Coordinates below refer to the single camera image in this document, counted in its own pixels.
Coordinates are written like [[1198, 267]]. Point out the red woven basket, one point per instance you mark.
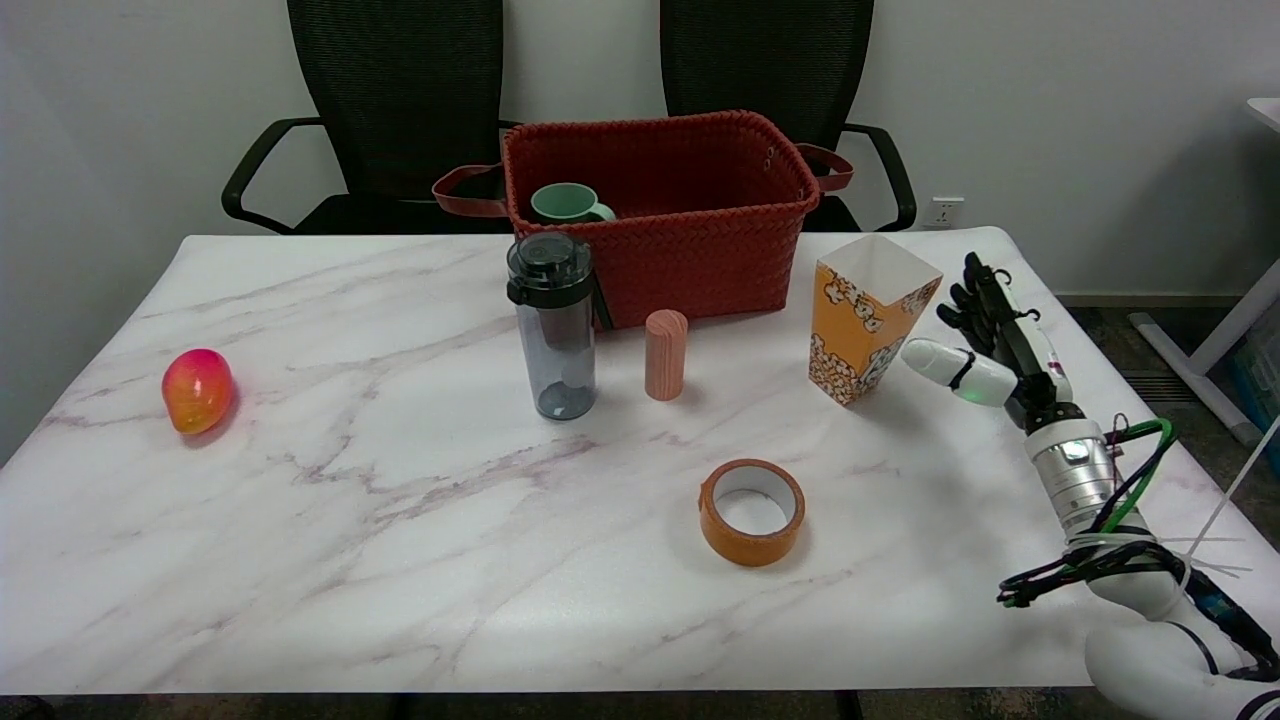
[[690, 220]]

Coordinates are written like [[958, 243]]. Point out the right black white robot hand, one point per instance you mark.
[[1000, 350]]

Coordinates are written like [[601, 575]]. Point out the white wall socket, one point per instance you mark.
[[943, 211]]

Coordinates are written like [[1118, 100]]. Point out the green mug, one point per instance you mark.
[[565, 205]]

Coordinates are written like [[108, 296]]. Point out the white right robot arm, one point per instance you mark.
[[1110, 520]]

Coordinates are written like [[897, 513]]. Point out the grey water bottle black lid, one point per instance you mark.
[[555, 330]]

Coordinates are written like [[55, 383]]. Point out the red yellow mango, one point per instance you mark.
[[197, 390]]

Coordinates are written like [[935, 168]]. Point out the orange tape roll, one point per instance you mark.
[[751, 512]]

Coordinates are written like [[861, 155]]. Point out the pink wooden cylinder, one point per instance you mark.
[[665, 355]]

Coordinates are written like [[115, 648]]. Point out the orange popcorn box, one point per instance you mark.
[[865, 320]]

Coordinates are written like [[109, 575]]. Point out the black mesh office chair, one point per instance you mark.
[[790, 80], [395, 110]]

